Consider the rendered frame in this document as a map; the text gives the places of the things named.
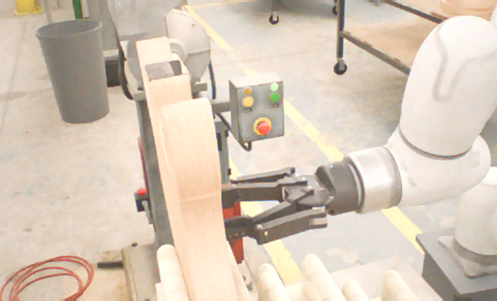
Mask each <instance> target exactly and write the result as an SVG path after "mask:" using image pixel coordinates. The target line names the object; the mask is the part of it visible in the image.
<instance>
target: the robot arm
mask: <svg viewBox="0 0 497 301"><path fill-rule="evenodd" d="M496 106H497V5H496V7H495V9H494V13H492V15H491V18H490V21H489V22H488V20H484V19H482V18H480V17H476V16H459V17H453V18H448V19H447V20H446V21H444V22H443V23H441V24H440V25H439V26H437V27H436V28H435V29H434V30H433V31H432V32H431V33H430V35H429V36H428V37H427V39H426V40H424V43H423V45H422V46H421V48H420V49H419V50H418V52H417V55H416V58H415V60H414V63H413V65H412V68H411V71H410V76H409V79H408V82H407V86H406V89H405V93H404V96H403V104H402V115H401V119H400V122H399V125H398V127H397V128H396V131H395V132H394V133H393V134H392V135H391V136H390V138H389V139H388V143H387V144H385V145H384V146H380V147H374V148H371V149H370V150H362V151H355V152H351V153H348V154H346V155H345V156H344V157H343V159H342V160H338V161H334V162H330V163H326V164H323V165H320V166H319V167H318V168H317V169H316V171H315V173H314V174H311V175H298V173H296V170H295V167H293V166H290V167H288V168H285V169H280V170H277V171H266V172H261V173H256V174H251V175H246V176H235V177H231V178H230V186H229V188H224V189H221V197H222V210H225V209H230V208H234V207H235V205H236V202H267V201H277V202H279V203H280V204H278V205H276V206H274V207H273V208H271V209H269V210H265V211H262V212H260V213H258V214H256V215H255V216H253V217H250V216H249V215H247V216H245V215H244V214H243V215H239V216H236V217H232V218H225V219H223V224H224V230H225V236H226V241H231V240H235V239H239V238H243V237H249V238H254V239H255V240H256V244H258V245H264V244H266V243H271V242H273V241H277V240H280V239H282V238H285V237H289V236H291V235H293V234H298V233H302V232H305V231H309V230H316V229H324V228H326V227H327V226H328V215H330V216H337V215H340V214H344V213H348V212H351V211H355V212H356V213H357V214H365V213H369V212H372V211H379V210H382V209H392V208H393V207H398V206H408V207H415V206H421V205H425V204H430V203H433V202H438V201H441V200H444V199H449V198H451V197H454V196H456V195H458V194H462V195H461V198H460V201H459V205H458V209H457V213H456V219H455V236H442V237H440V238H439V241H438V243H439V245H440V246H441V247H444V248H445V249H446V250H447V253H448V254H450V256H451V257H452V258H453V259H454V262H456V263H457V265H458V266H459V267H460V268H461V270H462V272H463V275H464V276H465V277H467V278H468V279H474V278H475V277H477V276H481V275H490V274H494V273H497V168H491V167H490V164H491V157H490V151H489V149H488V146H487V144H486V143H485V140H484V139H483V138H482V137H481V136H479V133H480V132H481V131H482V129H483V127H484V126H485V123H486V121H487V120H488V119H489V118H490V117H491V115H492V113H493V112H494V110H495V108H496ZM239 183H240V184H239ZM283 187H284V194H285V195H283ZM265 232H266V233H267V234H265Z"/></svg>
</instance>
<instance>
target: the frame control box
mask: <svg viewBox="0 0 497 301"><path fill-rule="evenodd" d="M272 83H277V84H278V85H279V88H278V90H277V91H272V90H270V85H271V84H272ZM245 87H250V88H251V94H249V95H244V94H243V89H244V88H245ZM274 92H277V93H278V94H279V96H280V97H279V100H278V101H274V102H273V101H271V100H270V97H271V95H272V94H273V93H274ZM248 97H250V98H251V99H252V104H251V105H250V106H248V107H247V106H245V105H244V100H245V99H246V98H248ZM229 101H230V112H231V120H230V123H229V121H228V120H227V119H226V118H225V117H224V116H223V114H222V113H221V112H220V113H214V114H216V115H217V116H218V117H219V118H220V119H221V120H222V121H223V124H224V125H225V126H226V127H227V128H228V129H229V131H230V134H232V135H233V137H234V138H235V139H236V141H237V142H238V143H239V145H240V146H241V147H242V148H243V149H244V150H245V151H251V150H252V142H256V141H261V140H266V139H270V138H275V137H280V136H284V91H283V80H282V79H281V78H280V77H279V76H277V75H276V74H275V73H274V72H268V73H262V74H256V75H251V76H239V77H234V78H230V79H229ZM214 114H213V120H214V119H215V117H216V116H215V115H214ZM264 122H265V123H268V124H269V125H270V130H269V132H268V133H267V134H261V133H260V132H259V131H258V126H259V125H260V124H261V123H264ZM245 143H248V145H246V144H245Z"/></svg>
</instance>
